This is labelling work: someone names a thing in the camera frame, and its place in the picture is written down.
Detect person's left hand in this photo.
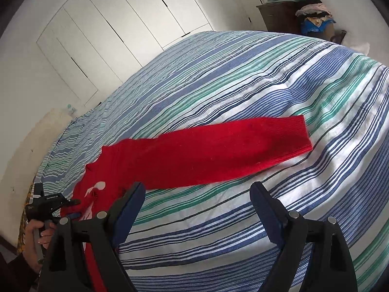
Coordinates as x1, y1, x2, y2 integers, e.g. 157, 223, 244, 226
23, 219, 58, 274

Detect beige headboard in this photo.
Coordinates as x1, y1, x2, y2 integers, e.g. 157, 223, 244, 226
0, 108, 74, 189

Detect white door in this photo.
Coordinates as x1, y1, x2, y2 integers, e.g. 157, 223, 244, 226
223, 0, 269, 31

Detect brown wooden dresser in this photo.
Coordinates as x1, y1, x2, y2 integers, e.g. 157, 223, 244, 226
256, 0, 335, 41

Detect white wardrobe doors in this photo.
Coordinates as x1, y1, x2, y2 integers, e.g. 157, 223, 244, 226
36, 0, 213, 107

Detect striped bedspread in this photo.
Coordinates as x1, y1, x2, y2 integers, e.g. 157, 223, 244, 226
18, 30, 389, 292

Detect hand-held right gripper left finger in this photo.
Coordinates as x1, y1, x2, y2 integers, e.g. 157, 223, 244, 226
39, 182, 146, 292

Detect person's left forearm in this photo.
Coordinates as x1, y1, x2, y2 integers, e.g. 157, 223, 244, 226
0, 249, 41, 292

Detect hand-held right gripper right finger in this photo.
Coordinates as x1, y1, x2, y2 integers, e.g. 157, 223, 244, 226
249, 181, 357, 292

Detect pile of mixed clothes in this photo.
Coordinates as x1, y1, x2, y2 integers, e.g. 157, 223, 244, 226
295, 2, 336, 22

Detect red knit sweater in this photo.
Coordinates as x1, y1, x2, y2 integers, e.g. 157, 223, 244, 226
60, 115, 313, 292

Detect blue bag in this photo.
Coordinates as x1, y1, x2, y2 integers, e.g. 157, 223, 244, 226
300, 18, 335, 35

